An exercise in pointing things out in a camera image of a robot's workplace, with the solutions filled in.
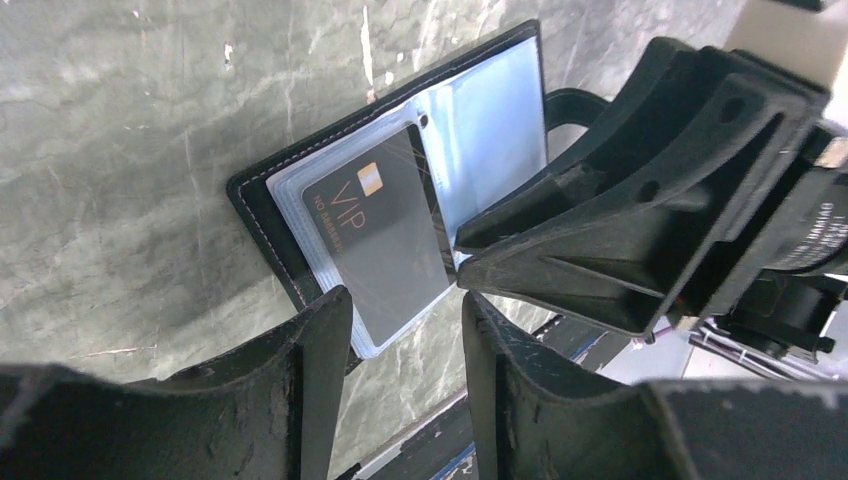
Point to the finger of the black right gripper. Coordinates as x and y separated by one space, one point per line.
666 92

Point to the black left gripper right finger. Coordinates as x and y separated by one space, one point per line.
538 415

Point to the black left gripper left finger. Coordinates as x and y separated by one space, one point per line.
266 409

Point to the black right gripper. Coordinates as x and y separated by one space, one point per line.
745 242

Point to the black VIP card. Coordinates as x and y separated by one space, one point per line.
380 224

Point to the black leather card holder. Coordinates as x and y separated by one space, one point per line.
483 116

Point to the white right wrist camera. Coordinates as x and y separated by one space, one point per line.
807 38

